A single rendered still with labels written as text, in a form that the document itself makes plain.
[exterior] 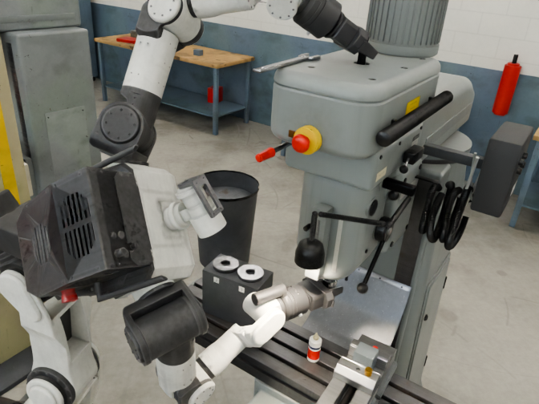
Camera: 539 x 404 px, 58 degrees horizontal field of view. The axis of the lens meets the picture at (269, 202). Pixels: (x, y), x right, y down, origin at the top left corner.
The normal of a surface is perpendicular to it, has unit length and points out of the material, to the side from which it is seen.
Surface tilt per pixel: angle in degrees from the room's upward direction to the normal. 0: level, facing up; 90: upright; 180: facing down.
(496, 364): 0
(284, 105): 90
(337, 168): 90
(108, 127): 60
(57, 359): 90
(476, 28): 90
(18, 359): 0
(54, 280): 74
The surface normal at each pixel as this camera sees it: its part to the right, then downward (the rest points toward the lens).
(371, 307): -0.48, -0.07
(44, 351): -0.27, 0.43
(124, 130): 0.04, -0.04
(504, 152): -0.56, 0.35
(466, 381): 0.06, -0.89
